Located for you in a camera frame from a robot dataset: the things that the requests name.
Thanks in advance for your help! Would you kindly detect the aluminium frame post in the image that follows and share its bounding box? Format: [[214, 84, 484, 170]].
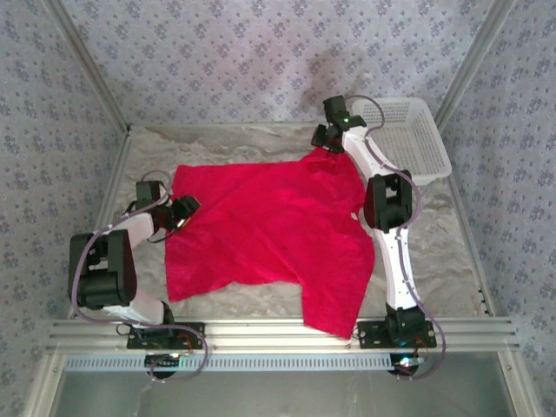
[[434, 0, 519, 128], [43, 0, 133, 134]]

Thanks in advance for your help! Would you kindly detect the aluminium frame leg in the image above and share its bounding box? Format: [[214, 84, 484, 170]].
[[23, 351, 66, 417], [498, 350, 544, 417]]

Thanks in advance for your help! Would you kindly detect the aluminium extrusion mounting rail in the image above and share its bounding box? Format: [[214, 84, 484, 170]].
[[46, 316, 520, 353]]

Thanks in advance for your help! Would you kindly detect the red t-shirt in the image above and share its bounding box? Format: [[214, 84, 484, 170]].
[[163, 150, 377, 341]]

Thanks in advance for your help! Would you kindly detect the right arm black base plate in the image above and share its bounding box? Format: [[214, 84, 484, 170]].
[[354, 321, 438, 350]]

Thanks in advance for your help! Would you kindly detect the grey slotted cable duct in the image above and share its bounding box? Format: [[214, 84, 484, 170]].
[[64, 352, 425, 374]]

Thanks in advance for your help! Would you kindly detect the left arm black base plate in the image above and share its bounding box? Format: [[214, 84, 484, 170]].
[[126, 321, 206, 351]]

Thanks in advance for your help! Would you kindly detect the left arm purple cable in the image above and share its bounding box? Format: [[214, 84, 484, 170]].
[[69, 169, 210, 383]]

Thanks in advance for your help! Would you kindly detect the table side aluminium rail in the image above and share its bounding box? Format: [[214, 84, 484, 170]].
[[445, 177, 497, 318], [67, 128, 134, 321]]

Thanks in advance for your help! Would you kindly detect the white perforated plastic basket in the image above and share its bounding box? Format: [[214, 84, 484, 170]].
[[350, 96, 453, 187]]

